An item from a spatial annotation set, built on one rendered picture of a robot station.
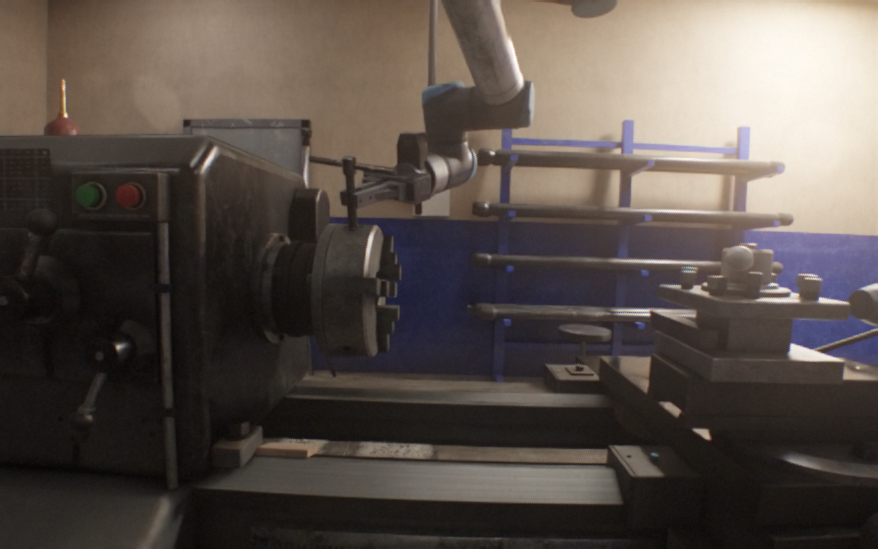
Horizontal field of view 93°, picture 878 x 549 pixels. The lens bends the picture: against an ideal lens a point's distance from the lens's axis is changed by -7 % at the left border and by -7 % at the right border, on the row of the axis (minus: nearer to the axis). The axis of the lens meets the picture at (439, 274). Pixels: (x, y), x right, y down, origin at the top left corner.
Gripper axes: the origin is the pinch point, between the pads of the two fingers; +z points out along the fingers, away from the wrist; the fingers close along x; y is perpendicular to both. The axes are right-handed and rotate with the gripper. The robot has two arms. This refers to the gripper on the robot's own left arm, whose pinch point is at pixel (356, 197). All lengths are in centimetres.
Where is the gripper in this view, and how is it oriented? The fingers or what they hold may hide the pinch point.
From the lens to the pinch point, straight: 81.8
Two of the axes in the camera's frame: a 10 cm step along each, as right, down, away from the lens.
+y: 0.1, 9.0, 4.4
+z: -5.9, 3.6, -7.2
